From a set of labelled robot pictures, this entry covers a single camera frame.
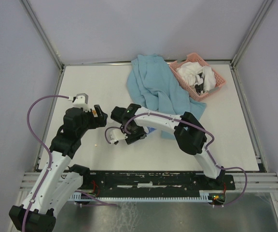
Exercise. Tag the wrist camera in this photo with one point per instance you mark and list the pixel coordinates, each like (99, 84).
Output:
(116, 135)
(81, 101)

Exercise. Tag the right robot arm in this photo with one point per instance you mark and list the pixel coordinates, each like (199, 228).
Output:
(190, 135)

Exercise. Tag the light blue cloth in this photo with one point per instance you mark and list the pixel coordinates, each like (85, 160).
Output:
(152, 84)

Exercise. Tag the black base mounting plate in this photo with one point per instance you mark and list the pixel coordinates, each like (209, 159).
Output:
(186, 180)

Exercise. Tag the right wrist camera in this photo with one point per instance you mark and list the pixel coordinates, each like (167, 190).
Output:
(116, 135)

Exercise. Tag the blue weekly pill organizer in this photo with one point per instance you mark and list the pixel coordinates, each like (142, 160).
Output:
(150, 130)

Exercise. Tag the pink perforated plastic basket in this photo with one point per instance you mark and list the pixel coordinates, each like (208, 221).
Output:
(194, 57)

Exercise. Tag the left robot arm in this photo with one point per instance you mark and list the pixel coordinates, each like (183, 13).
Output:
(39, 210)

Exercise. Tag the white crumpled cloth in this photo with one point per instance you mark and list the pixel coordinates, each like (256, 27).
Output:
(193, 73)

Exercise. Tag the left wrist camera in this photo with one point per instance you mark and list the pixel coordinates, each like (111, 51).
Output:
(81, 101)

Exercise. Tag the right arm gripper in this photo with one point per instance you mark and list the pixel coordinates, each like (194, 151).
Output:
(132, 138)

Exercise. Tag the black object in basket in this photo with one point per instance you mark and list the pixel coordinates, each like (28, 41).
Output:
(199, 89)

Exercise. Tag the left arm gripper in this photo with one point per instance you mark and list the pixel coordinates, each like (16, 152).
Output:
(101, 121)

